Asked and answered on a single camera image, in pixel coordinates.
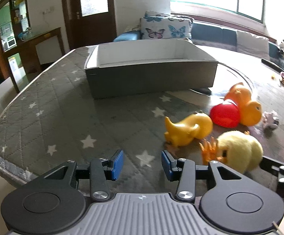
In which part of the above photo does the yellow rubber duck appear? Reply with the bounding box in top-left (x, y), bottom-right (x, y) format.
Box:
top-left (164, 112), bottom-right (213, 151)

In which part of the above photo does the grey quilted star tablecloth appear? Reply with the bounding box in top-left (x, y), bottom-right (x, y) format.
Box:
top-left (0, 45), bottom-right (284, 186)

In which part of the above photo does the dark wooden desk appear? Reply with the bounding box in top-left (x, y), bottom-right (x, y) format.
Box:
top-left (16, 27), bottom-right (65, 72)

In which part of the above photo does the grey cardboard box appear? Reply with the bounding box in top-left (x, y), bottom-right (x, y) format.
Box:
top-left (84, 39), bottom-right (218, 100)

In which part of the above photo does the round black cooktop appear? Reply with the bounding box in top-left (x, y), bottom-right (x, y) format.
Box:
top-left (188, 62), bottom-right (254, 97)

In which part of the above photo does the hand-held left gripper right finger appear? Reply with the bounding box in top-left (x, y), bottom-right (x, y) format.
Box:
top-left (162, 150), bottom-right (243, 203)

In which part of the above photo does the blue sofa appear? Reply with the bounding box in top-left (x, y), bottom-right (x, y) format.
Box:
top-left (113, 20), bottom-right (284, 82)

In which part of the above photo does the large butterfly print pillow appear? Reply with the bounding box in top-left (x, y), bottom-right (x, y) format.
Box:
top-left (140, 16), bottom-right (193, 40)

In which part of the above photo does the orange rubber duck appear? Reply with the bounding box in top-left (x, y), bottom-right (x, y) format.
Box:
top-left (224, 83), bottom-right (262, 127)

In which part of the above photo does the flat butterfly print pillow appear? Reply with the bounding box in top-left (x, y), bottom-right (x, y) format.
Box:
top-left (144, 11), bottom-right (194, 20)

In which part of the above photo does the small pale toy figure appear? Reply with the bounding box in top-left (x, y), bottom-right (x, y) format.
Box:
top-left (262, 111), bottom-right (279, 130)

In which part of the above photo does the red ball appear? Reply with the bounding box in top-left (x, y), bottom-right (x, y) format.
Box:
top-left (210, 103), bottom-right (240, 128)

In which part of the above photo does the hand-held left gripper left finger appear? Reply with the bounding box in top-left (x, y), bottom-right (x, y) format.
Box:
top-left (44, 149), bottom-right (124, 202)

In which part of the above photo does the dark wooden door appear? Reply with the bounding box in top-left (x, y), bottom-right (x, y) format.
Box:
top-left (61, 0), bottom-right (118, 51)

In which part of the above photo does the dark wooden display cabinet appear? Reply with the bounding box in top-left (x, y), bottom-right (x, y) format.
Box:
top-left (0, 0), bottom-right (32, 93)

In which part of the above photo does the yellow plush chick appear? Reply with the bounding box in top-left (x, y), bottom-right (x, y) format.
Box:
top-left (199, 131), bottom-right (264, 175)

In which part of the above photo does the black remote control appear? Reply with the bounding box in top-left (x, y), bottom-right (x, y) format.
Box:
top-left (261, 59), bottom-right (282, 72)

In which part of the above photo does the white sofa cushion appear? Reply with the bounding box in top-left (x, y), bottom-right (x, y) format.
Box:
top-left (236, 30), bottom-right (271, 60)

